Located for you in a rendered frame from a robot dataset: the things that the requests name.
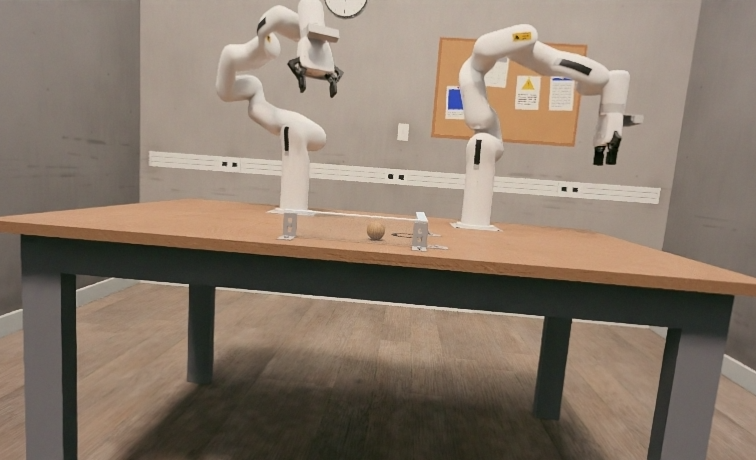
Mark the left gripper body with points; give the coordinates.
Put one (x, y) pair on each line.
(606, 124)

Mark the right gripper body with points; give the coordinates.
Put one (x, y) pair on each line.
(315, 55)

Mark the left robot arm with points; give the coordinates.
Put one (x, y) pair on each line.
(486, 146)

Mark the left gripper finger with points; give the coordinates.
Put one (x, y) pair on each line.
(611, 156)
(598, 155)

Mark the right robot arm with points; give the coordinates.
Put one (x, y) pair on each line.
(297, 133)

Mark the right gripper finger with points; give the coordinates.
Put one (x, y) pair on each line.
(333, 83)
(298, 73)

